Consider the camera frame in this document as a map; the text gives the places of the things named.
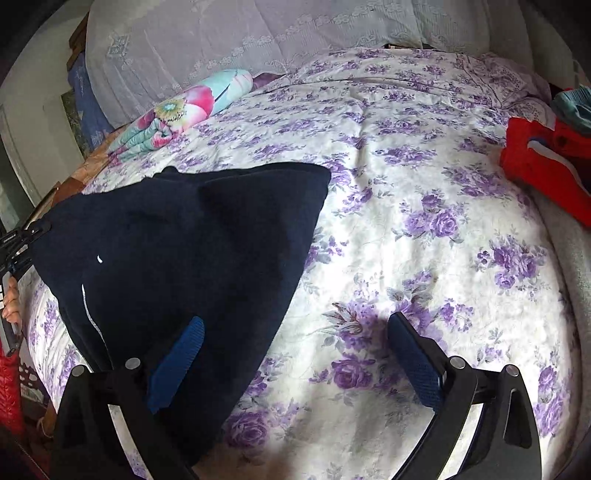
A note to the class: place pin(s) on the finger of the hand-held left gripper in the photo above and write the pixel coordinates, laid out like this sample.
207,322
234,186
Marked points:
23,237

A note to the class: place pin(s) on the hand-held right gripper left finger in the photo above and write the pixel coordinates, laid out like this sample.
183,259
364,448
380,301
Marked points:
180,364

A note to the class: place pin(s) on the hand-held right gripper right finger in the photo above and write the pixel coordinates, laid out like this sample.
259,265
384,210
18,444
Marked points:
415,364

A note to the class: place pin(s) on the navy blue pants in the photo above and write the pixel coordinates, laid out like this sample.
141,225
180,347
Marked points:
184,254

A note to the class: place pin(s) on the person's left hand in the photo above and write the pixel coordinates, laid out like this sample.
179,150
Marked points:
13,302

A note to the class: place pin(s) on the red quilted jacket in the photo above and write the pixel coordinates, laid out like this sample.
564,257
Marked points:
10,392

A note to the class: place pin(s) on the purple floral bed sheet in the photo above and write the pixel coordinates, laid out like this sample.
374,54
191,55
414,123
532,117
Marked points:
415,277

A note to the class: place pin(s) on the orange patterned sheet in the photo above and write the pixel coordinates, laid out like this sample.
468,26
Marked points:
87,168

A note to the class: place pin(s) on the blue patterned cloth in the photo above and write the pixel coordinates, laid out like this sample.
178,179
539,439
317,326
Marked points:
85,97

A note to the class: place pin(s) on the colourful floral pillow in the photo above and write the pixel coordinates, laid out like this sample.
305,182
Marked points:
184,106

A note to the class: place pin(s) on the red garment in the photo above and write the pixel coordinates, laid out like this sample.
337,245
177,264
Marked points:
521,161

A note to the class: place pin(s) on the white lace cloth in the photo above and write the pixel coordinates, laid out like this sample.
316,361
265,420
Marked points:
231,37

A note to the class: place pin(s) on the lace-edged floral pillowcase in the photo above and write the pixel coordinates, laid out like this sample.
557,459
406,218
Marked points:
503,78

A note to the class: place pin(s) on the light blue-grey cloth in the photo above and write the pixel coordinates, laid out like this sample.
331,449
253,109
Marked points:
575,104

